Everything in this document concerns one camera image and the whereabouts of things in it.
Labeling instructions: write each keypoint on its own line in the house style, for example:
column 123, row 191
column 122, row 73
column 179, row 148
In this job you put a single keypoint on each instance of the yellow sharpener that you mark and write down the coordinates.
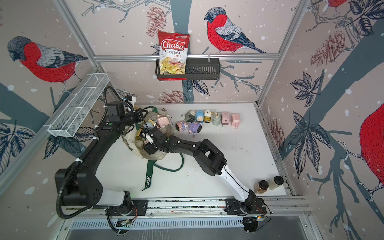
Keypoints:
column 207, row 116

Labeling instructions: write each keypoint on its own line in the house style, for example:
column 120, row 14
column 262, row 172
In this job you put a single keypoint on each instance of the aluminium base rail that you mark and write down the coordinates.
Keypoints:
column 191, row 213

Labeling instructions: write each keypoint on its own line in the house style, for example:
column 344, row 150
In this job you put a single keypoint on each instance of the grey blue sharpener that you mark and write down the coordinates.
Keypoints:
column 149, row 125

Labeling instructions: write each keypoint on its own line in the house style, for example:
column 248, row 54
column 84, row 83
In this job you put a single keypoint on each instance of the canvas tote bag green handles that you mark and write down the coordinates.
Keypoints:
column 137, row 147

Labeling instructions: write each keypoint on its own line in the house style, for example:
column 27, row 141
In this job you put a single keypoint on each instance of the pale green sharpener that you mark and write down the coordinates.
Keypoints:
column 216, row 119

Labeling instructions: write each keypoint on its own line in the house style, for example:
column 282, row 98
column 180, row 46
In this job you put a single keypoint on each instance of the black wall basket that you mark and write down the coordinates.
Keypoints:
column 196, row 69

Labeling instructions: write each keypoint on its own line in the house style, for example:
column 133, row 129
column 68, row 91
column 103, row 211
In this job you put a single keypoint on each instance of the white wire mesh basket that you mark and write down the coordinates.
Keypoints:
column 72, row 116

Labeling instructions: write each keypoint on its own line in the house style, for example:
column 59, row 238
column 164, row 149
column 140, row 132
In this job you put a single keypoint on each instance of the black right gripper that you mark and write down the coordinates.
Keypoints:
column 148, row 149

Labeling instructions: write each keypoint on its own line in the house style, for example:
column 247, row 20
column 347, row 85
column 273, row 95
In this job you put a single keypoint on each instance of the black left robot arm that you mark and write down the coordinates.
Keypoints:
column 77, row 186

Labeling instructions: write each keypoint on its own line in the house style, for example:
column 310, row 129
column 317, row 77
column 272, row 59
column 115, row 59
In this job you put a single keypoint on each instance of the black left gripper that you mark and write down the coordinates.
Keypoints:
column 140, row 117

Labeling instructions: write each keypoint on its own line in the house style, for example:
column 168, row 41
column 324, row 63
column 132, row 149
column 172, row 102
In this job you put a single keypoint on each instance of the pink square sharpener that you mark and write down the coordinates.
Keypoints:
column 235, row 120

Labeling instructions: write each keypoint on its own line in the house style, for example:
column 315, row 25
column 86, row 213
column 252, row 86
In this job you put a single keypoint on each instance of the purple sharpener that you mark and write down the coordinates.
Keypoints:
column 195, row 128

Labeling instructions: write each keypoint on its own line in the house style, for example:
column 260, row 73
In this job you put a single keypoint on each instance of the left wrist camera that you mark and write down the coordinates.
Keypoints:
column 129, row 98

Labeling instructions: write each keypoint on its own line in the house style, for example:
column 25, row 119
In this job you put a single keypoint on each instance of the pink face sharpener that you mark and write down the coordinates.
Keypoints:
column 181, row 126

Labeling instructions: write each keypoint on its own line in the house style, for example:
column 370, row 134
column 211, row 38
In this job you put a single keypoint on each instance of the brown spice jar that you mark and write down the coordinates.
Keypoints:
column 261, row 187

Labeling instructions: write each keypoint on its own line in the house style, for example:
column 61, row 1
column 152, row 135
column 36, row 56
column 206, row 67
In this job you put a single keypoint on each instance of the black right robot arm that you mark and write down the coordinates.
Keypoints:
column 213, row 162

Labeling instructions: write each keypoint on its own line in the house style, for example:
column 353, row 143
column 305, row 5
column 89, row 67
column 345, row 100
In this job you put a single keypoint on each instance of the red cassava chips bag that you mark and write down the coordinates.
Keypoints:
column 173, row 52

